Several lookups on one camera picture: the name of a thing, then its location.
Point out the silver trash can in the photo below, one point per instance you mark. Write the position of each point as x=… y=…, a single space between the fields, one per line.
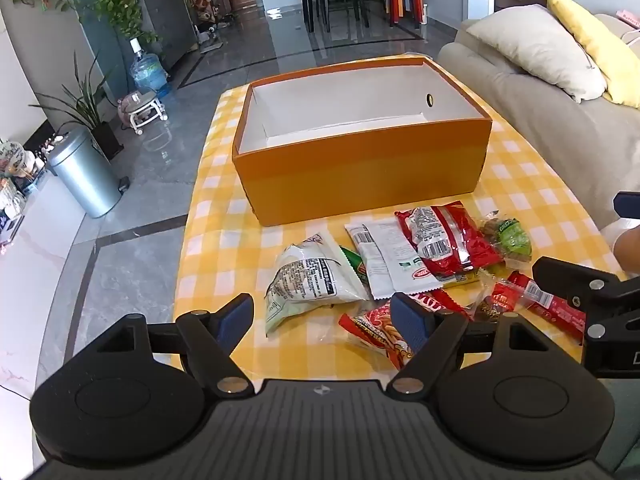
x=85 y=175

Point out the beige pillow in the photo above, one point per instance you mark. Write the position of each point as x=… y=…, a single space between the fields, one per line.
x=535 y=50

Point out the trailing pothos plant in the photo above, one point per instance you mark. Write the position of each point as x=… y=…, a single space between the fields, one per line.
x=122 y=2

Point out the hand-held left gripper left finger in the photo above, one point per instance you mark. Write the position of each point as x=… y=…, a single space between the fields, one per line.
x=235 y=317

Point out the clear brown snack packet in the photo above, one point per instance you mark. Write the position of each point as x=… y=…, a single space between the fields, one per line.
x=487 y=307

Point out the beige sofa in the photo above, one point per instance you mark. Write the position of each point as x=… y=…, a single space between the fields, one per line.
x=540 y=125

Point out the red orange snack pack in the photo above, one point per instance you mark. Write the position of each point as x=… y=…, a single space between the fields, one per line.
x=372 y=330

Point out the grey cabinet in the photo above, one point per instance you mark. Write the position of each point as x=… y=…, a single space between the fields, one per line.
x=167 y=25

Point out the striped green clothing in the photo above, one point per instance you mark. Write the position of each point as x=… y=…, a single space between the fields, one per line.
x=620 y=410

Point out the white snack packet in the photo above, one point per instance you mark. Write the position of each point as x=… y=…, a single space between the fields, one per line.
x=385 y=260

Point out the white low cabinet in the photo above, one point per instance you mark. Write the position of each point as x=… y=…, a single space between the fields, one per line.
x=30 y=270

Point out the small green snack packet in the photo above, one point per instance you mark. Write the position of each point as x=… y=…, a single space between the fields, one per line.
x=354 y=262

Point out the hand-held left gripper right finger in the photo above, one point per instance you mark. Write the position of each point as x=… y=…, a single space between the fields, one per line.
x=407 y=317

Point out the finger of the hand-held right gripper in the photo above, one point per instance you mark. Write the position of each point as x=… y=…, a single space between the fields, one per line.
x=575 y=280
x=627 y=205

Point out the red snack bag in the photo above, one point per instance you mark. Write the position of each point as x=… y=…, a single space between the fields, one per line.
x=450 y=240

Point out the brown plush toy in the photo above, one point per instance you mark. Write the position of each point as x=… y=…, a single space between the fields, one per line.
x=205 y=5

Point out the white rolling stool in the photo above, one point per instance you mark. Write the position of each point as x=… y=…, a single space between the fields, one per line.
x=147 y=107

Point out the green nut packet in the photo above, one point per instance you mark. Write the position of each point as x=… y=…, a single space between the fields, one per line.
x=512 y=237

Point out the white puffed snack bag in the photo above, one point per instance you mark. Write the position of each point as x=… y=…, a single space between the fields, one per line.
x=305 y=280

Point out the person's bare leg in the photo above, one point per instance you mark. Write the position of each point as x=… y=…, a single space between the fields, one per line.
x=631 y=255

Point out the orange cardboard box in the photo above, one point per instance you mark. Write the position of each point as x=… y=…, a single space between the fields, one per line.
x=360 y=175

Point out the yellow pillow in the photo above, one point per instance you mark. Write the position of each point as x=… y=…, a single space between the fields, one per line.
x=595 y=45

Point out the yellow snack packet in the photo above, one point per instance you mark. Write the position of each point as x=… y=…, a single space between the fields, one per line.
x=470 y=276

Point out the yellow checked tablecloth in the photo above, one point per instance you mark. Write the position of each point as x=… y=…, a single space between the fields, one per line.
x=220 y=220

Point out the long-leaf potted plant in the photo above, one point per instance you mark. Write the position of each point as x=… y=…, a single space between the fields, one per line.
x=107 y=140

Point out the round decorative fan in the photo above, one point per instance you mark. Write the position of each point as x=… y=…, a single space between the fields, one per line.
x=11 y=155

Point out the red striped snack wrapper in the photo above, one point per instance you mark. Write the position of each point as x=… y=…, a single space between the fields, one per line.
x=445 y=302

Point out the red candy bar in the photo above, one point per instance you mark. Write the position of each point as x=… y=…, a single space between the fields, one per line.
x=550 y=302

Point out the blue water jug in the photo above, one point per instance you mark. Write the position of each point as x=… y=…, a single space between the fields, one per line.
x=147 y=72

